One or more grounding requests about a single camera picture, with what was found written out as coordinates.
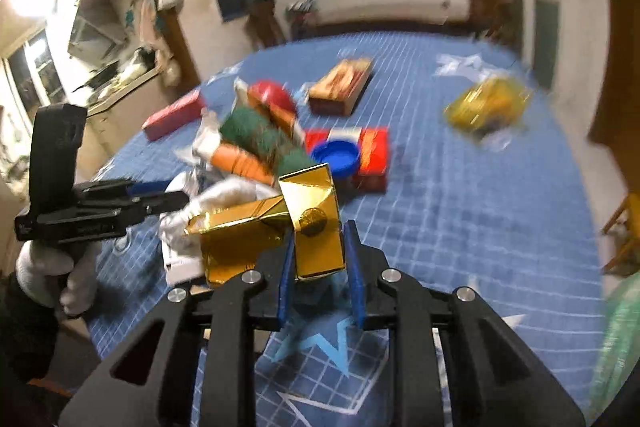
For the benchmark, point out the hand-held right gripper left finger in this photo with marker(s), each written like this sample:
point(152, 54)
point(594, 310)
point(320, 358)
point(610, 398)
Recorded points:
point(286, 279)

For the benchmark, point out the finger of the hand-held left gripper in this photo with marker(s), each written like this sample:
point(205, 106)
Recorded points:
point(145, 188)
point(150, 207)

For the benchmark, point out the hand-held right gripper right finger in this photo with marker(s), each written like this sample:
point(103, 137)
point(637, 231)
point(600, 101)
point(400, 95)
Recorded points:
point(356, 279)

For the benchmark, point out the white foil packet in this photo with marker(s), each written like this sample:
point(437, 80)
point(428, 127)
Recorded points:
point(225, 196)

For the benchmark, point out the gold foil carton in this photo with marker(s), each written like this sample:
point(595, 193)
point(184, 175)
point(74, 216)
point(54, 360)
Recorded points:
point(310, 187)

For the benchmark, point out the green plastic bag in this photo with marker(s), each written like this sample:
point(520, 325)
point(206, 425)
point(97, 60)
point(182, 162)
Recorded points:
point(620, 347)

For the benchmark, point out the person's left forearm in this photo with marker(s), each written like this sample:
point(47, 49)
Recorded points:
point(30, 332)

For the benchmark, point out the person's left hand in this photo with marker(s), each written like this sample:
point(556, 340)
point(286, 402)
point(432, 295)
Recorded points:
point(60, 267)

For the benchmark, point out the long red carton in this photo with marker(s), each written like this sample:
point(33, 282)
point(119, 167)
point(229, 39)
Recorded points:
point(172, 114)

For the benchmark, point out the cluttered counter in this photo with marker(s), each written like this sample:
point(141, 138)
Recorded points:
point(115, 72)

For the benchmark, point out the green packet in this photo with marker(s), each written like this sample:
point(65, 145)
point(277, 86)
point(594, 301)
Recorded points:
point(250, 132)

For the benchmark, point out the red box white label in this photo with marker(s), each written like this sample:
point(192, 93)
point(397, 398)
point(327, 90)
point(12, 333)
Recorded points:
point(372, 157)

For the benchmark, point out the blue plastic cap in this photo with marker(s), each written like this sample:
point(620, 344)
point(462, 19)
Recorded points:
point(335, 157)

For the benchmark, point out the red-capped snack can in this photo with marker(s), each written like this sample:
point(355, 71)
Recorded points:
point(270, 94)

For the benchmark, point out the brown cardboard box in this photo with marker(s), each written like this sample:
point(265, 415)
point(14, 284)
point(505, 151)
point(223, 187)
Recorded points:
point(337, 87)

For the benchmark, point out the dark wooden chair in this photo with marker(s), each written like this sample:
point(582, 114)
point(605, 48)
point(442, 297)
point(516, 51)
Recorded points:
point(492, 9)
point(265, 27)

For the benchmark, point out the yellow foil wrapper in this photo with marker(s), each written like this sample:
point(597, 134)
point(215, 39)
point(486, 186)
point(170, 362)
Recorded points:
point(482, 107)

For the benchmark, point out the clear plastic wrapper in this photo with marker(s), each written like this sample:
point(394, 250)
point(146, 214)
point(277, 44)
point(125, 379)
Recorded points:
point(462, 64)

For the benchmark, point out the dark wooden table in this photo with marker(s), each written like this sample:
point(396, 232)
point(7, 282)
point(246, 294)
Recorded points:
point(380, 24)

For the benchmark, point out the small wooden chair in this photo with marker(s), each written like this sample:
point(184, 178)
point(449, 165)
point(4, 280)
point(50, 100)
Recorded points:
point(625, 227)

